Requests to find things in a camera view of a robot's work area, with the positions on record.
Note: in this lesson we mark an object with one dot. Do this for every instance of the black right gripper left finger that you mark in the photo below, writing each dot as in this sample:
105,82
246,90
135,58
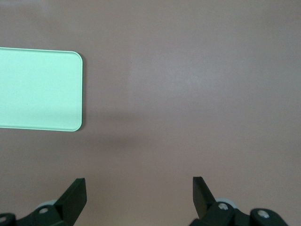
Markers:
73,200

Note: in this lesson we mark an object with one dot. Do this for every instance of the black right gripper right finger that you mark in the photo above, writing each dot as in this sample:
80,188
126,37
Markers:
202,200

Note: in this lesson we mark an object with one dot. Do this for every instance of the light green rectangular tray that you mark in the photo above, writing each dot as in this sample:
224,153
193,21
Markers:
40,89

